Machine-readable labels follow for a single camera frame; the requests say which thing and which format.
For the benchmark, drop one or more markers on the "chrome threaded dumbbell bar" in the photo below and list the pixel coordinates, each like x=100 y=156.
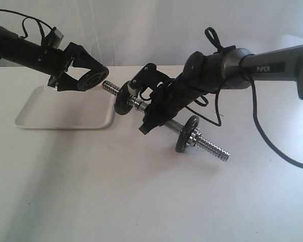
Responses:
x=173 y=125

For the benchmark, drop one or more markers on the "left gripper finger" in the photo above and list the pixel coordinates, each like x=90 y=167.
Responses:
x=80 y=58
x=67 y=83

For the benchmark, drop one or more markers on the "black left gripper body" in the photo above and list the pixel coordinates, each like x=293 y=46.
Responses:
x=53 y=62

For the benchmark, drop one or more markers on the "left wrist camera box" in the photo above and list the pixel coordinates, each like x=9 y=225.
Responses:
x=53 y=39

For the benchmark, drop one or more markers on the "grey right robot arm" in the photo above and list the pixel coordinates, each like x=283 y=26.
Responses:
x=235 y=64

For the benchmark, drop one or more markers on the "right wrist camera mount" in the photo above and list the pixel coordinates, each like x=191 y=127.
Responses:
x=147 y=77

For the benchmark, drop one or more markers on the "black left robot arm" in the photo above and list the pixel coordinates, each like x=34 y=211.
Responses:
x=18 y=50

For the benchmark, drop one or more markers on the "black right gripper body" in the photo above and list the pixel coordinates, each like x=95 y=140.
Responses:
x=198 y=78

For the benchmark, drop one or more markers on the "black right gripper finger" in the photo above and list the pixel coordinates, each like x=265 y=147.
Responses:
x=151 y=122
x=144 y=93

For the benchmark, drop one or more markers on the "chrome spin-lock collar nut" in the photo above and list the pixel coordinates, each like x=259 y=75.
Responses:
x=194 y=137

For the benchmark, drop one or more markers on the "black weight plate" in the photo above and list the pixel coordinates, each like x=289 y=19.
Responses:
x=121 y=105
x=185 y=132
x=92 y=78

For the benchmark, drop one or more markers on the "white rectangular tray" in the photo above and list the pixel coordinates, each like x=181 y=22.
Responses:
x=48 y=109

